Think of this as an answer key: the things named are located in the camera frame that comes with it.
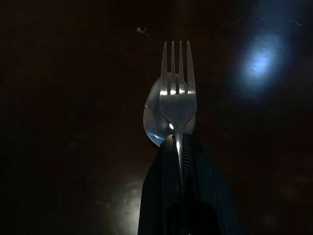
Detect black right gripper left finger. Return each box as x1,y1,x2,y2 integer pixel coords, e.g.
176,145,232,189
137,136,183,235

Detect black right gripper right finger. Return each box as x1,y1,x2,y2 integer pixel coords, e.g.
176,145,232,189
182,133,243,235

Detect silver metal fork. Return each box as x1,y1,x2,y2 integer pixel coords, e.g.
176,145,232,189
158,40,198,204

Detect silver metal spoon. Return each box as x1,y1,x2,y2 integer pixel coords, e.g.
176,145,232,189
142,72,197,148

